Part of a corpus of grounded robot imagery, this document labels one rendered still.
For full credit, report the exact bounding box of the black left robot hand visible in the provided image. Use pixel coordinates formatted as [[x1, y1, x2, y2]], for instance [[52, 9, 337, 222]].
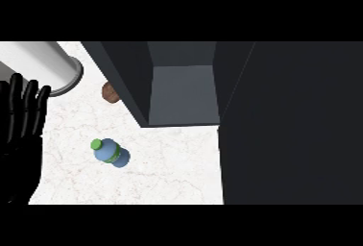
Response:
[[0, 72, 52, 206]]

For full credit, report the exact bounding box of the blue water bottle green cap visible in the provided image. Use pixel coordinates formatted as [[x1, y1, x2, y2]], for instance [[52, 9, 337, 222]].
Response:
[[89, 137, 131, 169]]

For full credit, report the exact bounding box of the dark grey open cabinet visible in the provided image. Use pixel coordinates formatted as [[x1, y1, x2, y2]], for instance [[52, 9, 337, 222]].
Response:
[[80, 41, 256, 129]]

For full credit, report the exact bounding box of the dark grey cabinet door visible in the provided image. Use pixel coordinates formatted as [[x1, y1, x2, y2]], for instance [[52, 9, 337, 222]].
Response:
[[216, 41, 363, 206]]

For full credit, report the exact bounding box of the brown round object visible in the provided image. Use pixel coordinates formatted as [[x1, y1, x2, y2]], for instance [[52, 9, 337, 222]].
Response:
[[100, 82, 122, 104]]

